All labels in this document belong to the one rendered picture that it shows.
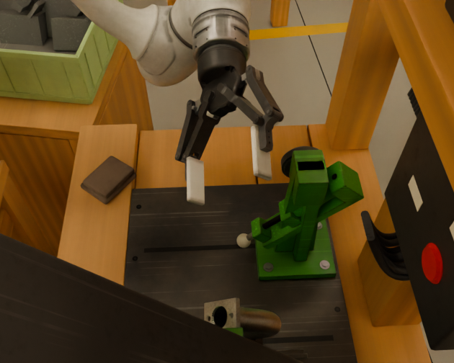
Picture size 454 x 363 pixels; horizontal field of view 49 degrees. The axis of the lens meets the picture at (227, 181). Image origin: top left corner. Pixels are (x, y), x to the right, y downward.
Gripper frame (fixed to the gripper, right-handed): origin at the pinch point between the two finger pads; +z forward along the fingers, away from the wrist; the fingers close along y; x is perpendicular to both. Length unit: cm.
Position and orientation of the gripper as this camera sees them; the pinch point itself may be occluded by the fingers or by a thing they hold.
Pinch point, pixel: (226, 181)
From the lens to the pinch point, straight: 68.6
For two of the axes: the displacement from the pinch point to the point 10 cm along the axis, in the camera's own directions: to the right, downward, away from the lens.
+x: 7.0, 2.4, 6.7
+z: 0.4, 9.3, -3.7
